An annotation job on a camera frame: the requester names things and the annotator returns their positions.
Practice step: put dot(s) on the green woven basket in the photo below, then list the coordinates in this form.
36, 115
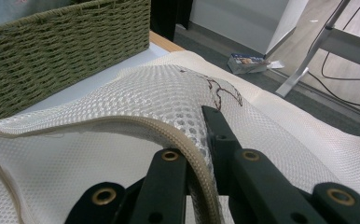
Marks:
60, 53

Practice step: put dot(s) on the cream mesh laundry bag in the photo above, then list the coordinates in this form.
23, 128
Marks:
122, 102

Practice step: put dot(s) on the white cabinet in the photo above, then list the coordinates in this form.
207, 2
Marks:
246, 21

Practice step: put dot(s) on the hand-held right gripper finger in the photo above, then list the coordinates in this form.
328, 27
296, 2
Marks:
221, 140

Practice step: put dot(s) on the white paper scrap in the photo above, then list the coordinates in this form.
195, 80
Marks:
275, 64

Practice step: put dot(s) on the grey metal desk frame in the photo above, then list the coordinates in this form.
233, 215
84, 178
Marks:
339, 40

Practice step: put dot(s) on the dark curtain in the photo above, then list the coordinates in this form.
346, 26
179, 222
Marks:
168, 15

